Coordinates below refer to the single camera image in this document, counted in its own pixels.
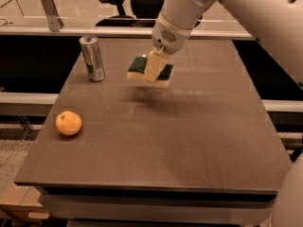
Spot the white gripper with vent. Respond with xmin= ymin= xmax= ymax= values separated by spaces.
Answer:
xmin=143 ymin=13 xmax=191 ymax=83

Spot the green and yellow sponge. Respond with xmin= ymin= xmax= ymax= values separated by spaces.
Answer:
xmin=127 ymin=57 xmax=173 ymax=87

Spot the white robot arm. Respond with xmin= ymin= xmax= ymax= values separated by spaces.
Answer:
xmin=144 ymin=0 xmax=303 ymax=84

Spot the silver redbull can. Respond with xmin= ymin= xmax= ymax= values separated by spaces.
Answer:
xmin=79 ymin=35 xmax=105 ymax=81

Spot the black office chair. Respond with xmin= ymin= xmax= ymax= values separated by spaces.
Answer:
xmin=95 ymin=0 xmax=203 ymax=28

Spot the orange fruit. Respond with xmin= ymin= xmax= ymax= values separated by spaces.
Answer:
xmin=55 ymin=111 xmax=82 ymax=136

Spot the wooden box under table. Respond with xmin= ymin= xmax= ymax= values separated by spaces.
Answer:
xmin=0 ymin=184 xmax=50 ymax=223

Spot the left metal railing post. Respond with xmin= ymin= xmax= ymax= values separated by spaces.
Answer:
xmin=40 ymin=0 xmax=63 ymax=32

